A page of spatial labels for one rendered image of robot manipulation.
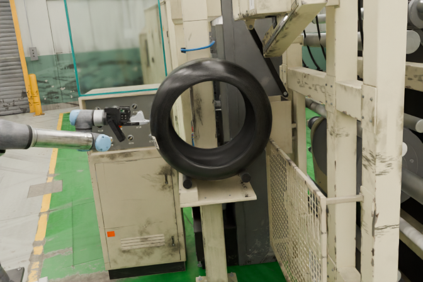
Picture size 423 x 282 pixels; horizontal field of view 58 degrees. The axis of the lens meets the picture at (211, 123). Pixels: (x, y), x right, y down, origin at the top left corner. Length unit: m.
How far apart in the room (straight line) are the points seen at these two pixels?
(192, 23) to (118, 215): 1.33
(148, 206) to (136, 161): 0.31
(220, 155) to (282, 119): 0.39
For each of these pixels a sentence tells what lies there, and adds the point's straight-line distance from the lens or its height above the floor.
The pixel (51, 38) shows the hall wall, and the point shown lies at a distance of 10.64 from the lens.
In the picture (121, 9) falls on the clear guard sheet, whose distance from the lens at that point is 2.41.
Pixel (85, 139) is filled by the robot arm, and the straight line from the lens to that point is 1.72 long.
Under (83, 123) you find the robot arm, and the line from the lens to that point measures 1.85.
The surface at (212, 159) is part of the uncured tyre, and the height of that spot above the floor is 0.93.
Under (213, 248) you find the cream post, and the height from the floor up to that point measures 0.33.
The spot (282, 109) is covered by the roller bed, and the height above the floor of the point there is 1.15.
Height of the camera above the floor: 1.58
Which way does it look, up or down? 13 degrees down
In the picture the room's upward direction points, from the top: 5 degrees counter-clockwise
